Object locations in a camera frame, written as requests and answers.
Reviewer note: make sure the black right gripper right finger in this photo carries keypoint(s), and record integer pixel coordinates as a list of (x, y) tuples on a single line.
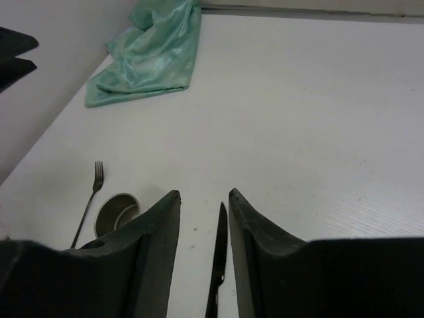
[(280, 275)]

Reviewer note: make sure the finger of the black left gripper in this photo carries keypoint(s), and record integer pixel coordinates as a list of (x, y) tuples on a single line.
[(13, 70), (15, 43)]

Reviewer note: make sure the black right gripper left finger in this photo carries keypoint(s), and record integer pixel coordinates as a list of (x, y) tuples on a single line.
[(126, 273)]

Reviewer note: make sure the black table knife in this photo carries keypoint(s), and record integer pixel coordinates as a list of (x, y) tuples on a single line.
[(219, 263)]

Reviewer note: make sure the metal cup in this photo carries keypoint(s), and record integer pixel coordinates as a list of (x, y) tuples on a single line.
[(116, 212)]

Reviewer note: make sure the dark metal fork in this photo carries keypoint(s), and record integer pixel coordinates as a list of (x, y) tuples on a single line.
[(99, 177)]

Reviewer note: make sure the green satin placemat cloth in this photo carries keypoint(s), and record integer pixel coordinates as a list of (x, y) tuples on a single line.
[(155, 56)]

